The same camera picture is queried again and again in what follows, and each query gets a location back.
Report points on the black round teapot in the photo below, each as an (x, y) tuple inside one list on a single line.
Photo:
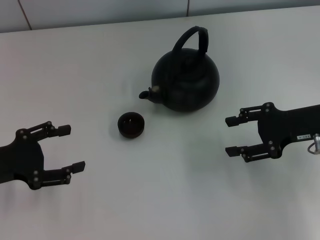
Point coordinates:
[(187, 85)]

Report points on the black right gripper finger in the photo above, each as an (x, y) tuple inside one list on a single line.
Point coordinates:
[(233, 151), (232, 121)]

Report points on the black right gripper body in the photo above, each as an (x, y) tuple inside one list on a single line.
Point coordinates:
[(287, 125)]

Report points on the dark brown teacup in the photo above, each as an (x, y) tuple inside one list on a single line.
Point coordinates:
[(131, 125)]

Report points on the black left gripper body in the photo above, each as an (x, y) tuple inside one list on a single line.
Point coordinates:
[(22, 160)]

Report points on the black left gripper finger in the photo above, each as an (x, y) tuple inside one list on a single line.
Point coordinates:
[(64, 130), (78, 167)]

